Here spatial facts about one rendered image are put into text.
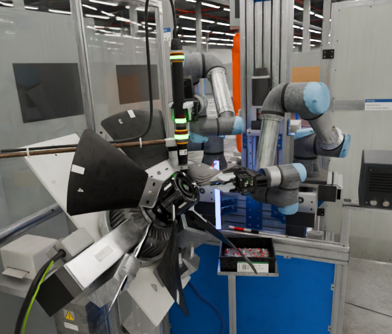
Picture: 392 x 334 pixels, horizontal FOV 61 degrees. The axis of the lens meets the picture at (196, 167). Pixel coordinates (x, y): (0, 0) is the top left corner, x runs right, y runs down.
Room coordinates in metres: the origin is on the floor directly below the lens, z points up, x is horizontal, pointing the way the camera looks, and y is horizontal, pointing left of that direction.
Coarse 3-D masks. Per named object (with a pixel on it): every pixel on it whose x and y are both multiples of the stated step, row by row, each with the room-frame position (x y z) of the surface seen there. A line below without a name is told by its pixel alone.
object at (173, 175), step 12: (168, 180) 0.97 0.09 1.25; (180, 180) 0.99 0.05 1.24; (192, 180) 1.03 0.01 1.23; (168, 192) 0.95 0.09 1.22; (180, 192) 0.94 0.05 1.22; (192, 192) 0.99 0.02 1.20; (156, 204) 0.98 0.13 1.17; (168, 204) 0.95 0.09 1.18; (180, 204) 0.94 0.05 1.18; (192, 204) 0.95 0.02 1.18; (156, 216) 0.95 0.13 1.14; (168, 216) 0.98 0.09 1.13; (180, 216) 1.03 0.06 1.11
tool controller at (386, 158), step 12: (372, 156) 1.17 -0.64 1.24; (384, 156) 1.16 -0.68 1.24; (360, 168) 1.25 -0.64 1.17; (372, 168) 1.13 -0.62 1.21; (384, 168) 1.12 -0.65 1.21; (360, 180) 1.21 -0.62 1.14; (372, 180) 1.14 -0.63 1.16; (384, 180) 1.12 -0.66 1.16; (360, 192) 1.17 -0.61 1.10; (372, 192) 1.15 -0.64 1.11; (384, 192) 1.14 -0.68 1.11; (360, 204) 1.18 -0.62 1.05; (372, 204) 1.14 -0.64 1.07; (384, 204) 1.13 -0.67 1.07
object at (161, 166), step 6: (162, 162) 1.08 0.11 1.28; (168, 162) 1.08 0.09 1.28; (150, 168) 1.06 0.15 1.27; (156, 168) 1.06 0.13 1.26; (162, 168) 1.06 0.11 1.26; (168, 168) 1.06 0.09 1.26; (150, 174) 1.05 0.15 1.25; (156, 174) 1.05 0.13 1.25; (162, 174) 1.05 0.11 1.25; (168, 174) 1.05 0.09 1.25; (162, 180) 1.04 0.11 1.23
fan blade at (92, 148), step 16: (80, 144) 0.83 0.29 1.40; (96, 144) 0.86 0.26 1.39; (112, 144) 0.89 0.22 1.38; (80, 160) 0.82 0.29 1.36; (96, 160) 0.84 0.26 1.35; (112, 160) 0.87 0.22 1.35; (128, 160) 0.91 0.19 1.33; (80, 176) 0.80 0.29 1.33; (96, 176) 0.83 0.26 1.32; (112, 176) 0.86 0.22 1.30; (128, 176) 0.89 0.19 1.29; (144, 176) 0.93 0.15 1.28; (96, 192) 0.82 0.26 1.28; (112, 192) 0.86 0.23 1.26; (128, 192) 0.89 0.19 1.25; (80, 208) 0.78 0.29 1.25; (96, 208) 0.82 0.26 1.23; (112, 208) 0.85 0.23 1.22
